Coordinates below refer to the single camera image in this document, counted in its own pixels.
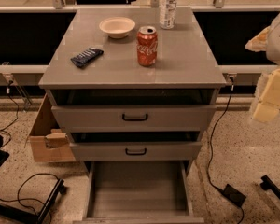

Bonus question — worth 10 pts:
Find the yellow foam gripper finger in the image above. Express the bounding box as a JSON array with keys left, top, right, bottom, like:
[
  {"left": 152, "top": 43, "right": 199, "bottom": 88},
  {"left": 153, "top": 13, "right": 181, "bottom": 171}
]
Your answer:
[{"left": 251, "top": 67, "right": 280, "bottom": 123}]

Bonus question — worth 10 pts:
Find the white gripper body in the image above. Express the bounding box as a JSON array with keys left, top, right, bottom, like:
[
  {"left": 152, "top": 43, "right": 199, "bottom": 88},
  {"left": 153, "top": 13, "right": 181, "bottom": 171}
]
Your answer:
[{"left": 245, "top": 13, "right": 280, "bottom": 65}]

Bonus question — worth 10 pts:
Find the grey bottom drawer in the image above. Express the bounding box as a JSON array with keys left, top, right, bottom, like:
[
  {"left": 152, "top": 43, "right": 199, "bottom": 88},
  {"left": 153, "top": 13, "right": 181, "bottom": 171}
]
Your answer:
[{"left": 73, "top": 161, "right": 204, "bottom": 224}]

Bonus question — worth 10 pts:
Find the grey drawer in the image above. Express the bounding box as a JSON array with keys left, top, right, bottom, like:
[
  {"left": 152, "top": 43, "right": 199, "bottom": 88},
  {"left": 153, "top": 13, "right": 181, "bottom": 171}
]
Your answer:
[
  {"left": 73, "top": 161, "right": 204, "bottom": 224},
  {"left": 52, "top": 105, "right": 216, "bottom": 133},
  {"left": 70, "top": 142, "right": 202, "bottom": 161}
]

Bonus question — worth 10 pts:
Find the grey top drawer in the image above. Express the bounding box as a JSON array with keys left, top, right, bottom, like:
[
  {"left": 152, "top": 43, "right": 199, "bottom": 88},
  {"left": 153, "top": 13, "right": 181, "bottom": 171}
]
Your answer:
[{"left": 52, "top": 105, "right": 216, "bottom": 133}]

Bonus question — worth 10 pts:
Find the grey middle drawer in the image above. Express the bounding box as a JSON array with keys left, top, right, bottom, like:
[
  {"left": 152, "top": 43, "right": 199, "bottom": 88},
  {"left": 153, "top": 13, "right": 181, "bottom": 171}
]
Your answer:
[{"left": 70, "top": 142, "right": 202, "bottom": 161}]

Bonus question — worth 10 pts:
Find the grey drawer cabinet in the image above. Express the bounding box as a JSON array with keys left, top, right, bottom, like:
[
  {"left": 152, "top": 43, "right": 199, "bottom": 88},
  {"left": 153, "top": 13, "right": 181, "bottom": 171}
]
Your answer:
[{"left": 38, "top": 7, "right": 228, "bottom": 177}]

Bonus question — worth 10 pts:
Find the black bar on floor right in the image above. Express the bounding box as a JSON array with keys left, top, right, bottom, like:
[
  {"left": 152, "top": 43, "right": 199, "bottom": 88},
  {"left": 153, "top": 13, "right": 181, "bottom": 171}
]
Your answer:
[{"left": 260, "top": 175, "right": 280, "bottom": 200}]

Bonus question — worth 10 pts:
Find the black power adapter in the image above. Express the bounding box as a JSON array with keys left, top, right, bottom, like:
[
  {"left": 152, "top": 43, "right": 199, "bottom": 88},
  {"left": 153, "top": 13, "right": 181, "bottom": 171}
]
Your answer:
[{"left": 222, "top": 184, "right": 246, "bottom": 207}]

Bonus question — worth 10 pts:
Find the clear plastic water bottle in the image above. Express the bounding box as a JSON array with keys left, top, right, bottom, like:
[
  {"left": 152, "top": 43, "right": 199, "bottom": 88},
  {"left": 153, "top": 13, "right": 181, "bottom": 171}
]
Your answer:
[{"left": 160, "top": 0, "right": 177, "bottom": 29}]

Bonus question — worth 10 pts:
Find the red coca-cola can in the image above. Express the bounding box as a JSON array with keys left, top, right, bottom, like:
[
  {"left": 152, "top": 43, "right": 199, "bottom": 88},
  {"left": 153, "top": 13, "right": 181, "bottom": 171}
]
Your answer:
[{"left": 136, "top": 26, "right": 158, "bottom": 66}]

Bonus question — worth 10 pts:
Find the cream bowl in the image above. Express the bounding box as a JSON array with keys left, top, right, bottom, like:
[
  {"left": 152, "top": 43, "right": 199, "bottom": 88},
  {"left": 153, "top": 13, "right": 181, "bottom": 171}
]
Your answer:
[{"left": 99, "top": 17, "right": 135, "bottom": 39}]

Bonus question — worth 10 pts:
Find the dark blue snack packet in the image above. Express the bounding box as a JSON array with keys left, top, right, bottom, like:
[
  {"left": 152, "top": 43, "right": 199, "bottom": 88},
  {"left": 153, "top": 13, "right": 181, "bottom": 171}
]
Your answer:
[{"left": 71, "top": 48, "right": 104, "bottom": 68}]

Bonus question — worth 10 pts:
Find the brown cardboard box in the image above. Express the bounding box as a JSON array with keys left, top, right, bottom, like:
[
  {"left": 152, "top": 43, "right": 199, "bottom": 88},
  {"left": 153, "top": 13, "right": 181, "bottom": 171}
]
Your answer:
[{"left": 29, "top": 96, "right": 76, "bottom": 162}]

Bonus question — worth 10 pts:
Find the black metal stand left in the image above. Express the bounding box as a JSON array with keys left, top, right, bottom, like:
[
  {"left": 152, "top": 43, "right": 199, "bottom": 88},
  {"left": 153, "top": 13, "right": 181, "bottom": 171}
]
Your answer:
[{"left": 0, "top": 179, "right": 66, "bottom": 224}]

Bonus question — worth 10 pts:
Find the black right power cable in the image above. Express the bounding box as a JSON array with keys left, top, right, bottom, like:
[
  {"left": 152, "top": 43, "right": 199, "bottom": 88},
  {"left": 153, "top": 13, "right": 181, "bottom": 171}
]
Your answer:
[{"left": 206, "top": 83, "right": 245, "bottom": 224}]

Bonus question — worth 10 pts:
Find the black left wall cable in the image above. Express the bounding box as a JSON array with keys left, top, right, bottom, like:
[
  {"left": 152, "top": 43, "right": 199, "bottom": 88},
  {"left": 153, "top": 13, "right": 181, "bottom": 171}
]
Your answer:
[{"left": 0, "top": 79, "right": 21, "bottom": 147}]

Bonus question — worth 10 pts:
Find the black left floor cable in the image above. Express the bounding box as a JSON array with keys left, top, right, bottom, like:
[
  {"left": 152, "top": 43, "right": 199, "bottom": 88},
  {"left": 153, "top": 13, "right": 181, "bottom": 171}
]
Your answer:
[{"left": 0, "top": 172, "right": 61, "bottom": 224}]

